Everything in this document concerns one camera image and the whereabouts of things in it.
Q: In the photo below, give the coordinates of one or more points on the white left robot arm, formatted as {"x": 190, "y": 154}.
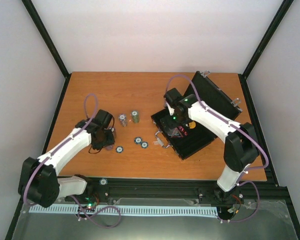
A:
{"x": 39, "y": 182}

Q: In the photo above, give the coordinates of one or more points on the blue 10 chip stack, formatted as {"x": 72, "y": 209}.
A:
{"x": 123, "y": 119}

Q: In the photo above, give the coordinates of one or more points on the green 20 chip stack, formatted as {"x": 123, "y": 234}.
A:
{"x": 135, "y": 116}

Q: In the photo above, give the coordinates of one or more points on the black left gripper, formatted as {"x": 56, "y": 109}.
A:
{"x": 111, "y": 141}

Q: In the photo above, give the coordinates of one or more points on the white perforated cable strip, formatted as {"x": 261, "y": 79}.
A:
{"x": 130, "y": 210}

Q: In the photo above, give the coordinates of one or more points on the black poker set case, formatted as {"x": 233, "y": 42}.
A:
{"x": 199, "y": 137}

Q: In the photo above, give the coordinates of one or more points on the triangular all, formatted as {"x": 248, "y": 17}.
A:
{"x": 179, "y": 132}

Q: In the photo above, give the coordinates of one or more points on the black aluminium frame rail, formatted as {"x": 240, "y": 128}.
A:
{"x": 206, "y": 192}

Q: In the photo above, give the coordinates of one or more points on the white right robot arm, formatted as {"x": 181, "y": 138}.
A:
{"x": 240, "y": 149}

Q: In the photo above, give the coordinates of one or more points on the white dealer button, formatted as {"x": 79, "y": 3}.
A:
{"x": 192, "y": 125}

